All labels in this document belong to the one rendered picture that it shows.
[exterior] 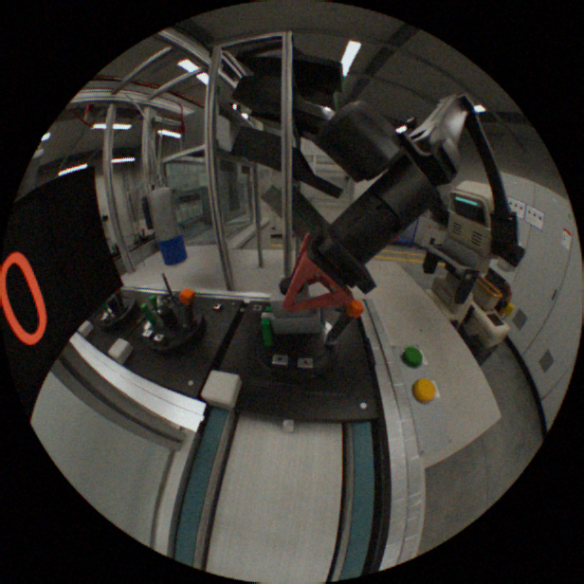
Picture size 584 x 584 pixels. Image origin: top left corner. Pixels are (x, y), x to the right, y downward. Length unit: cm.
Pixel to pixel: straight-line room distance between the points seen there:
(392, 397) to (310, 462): 15
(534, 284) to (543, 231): 71
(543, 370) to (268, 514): 307
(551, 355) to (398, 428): 288
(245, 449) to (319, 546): 20
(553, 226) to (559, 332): 121
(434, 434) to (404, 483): 8
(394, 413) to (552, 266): 291
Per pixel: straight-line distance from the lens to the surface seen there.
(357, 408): 26
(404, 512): 31
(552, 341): 305
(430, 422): 32
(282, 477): 29
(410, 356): 34
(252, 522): 31
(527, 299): 311
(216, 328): 35
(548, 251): 307
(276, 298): 20
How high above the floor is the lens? 121
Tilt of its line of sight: 34 degrees down
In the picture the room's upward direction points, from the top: straight up
